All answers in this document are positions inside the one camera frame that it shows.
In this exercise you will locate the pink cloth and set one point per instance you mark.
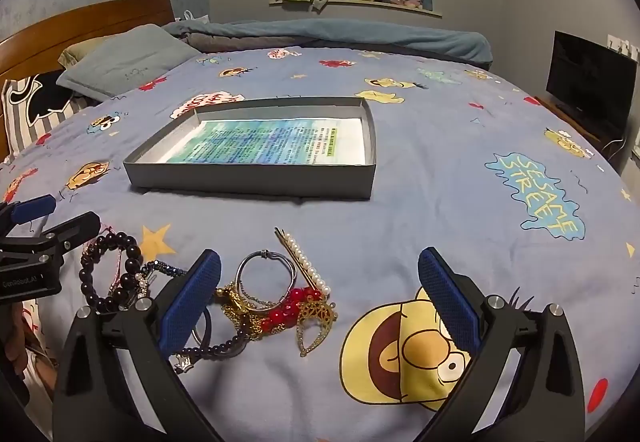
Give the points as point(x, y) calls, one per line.
point(407, 1)

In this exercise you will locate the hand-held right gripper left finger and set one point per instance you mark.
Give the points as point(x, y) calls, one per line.
point(192, 302)

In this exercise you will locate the blue cartoon printed bed sheet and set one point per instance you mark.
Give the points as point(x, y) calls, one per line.
point(425, 202)

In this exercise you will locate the striped black and white pillow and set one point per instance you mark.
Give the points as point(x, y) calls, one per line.
point(30, 121)

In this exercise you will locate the white plastic bag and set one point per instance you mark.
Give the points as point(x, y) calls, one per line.
point(190, 17)

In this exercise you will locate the window sill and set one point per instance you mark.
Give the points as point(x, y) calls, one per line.
point(375, 7)

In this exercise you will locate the blue duvet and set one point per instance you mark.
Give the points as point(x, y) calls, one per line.
point(375, 39)

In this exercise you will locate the blue-grey pillow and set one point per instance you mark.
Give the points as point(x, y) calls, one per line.
point(125, 56)

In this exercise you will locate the black television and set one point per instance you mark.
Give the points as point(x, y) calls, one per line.
point(590, 76)

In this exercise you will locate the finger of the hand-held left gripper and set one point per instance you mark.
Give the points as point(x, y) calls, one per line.
point(35, 210)
point(75, 229)

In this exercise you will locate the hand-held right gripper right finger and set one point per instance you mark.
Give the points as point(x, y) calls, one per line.
point(447, 297)

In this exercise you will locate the white wall sockets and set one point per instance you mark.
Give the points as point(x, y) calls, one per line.
point(617, 42)

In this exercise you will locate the grey cardboard box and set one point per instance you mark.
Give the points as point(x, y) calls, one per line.
point(250, 182)

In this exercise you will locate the gold filigree pendant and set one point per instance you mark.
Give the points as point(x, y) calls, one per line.
point(320, 317)

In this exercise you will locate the pearl hair pin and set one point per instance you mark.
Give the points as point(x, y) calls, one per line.
point(305, 262)

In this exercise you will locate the wooden television stand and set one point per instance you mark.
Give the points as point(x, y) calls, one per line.
point(550, 104)

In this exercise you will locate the wooden headboard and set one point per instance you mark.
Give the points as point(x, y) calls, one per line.
point(75, 24)

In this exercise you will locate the small silver charm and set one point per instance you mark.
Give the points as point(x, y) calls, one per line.
point(182, 364)

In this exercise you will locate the grey blanket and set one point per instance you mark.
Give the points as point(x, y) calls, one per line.
point(215, 42)

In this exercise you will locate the printed paper sheet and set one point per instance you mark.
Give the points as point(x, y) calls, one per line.
point(260, 141)

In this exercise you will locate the olive pillow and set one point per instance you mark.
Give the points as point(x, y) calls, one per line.
point(75, 52)

